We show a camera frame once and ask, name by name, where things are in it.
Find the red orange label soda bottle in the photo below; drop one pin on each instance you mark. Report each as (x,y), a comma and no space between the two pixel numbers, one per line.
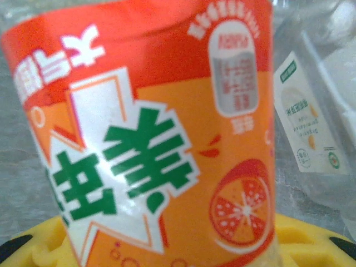
(153,139)

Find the clear square bottle white label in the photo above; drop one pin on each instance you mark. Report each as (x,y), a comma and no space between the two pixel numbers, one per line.
(306,125)

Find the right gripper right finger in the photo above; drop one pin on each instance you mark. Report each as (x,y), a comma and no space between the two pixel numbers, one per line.
(306,247)

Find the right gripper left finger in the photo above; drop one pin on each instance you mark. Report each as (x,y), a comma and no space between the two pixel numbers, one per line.
(41,247)

